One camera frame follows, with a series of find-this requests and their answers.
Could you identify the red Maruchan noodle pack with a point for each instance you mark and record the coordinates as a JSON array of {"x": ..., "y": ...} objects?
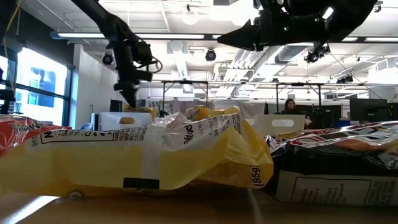
[{"x": 18, "y": 133}]

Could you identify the black computer monitor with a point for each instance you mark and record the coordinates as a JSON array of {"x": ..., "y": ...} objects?
[
  {"x": 368, "y": 109},
  {"x": 326, "y": 113}
]

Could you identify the black Maruchan fire noodle pack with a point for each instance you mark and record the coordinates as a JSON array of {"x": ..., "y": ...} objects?
[{"x": 326, "y": 158}]

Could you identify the white plastic bin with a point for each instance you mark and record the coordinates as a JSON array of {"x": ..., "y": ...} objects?
[{"x": 264, "y": 124}]

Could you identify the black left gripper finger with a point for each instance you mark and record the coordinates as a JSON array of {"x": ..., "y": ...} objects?
[
  {"x": 132, "y": 91},
  {"x": 124, "y": 88}
]

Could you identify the clear plastic bin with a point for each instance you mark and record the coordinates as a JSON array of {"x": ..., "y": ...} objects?
[{"x": 109, "y": 123}]

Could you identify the silver ventilation duct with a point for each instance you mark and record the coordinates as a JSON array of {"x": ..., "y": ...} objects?
[{"x": 289, "y": 54}]

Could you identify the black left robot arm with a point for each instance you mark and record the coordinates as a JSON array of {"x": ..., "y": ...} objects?
[{"x": 102, "y": 18}]

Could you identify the person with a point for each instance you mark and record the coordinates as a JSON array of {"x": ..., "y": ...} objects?
[{"x": 290, "y": 107}]

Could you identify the long ceiling light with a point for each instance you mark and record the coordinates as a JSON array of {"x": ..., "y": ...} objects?
[
  {"x": 93, "y": 35},
  {"x": 379, "y": 39}
]

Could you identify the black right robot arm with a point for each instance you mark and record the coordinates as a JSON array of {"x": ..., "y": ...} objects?
[{"x": 351, "y": 15}]

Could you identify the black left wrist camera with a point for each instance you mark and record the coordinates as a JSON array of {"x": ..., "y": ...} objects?
[{"x": 144, "y": 75}]

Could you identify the black metal rack frame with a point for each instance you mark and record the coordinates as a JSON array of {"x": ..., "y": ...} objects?
[
  {"x": 298, "y": 84},
  {"x": 185, "y": 81}
]

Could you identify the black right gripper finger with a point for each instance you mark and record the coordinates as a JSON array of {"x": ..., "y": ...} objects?
[
  {"x": 248, "y": 43},
  {"x": 248, "y": 29}
]

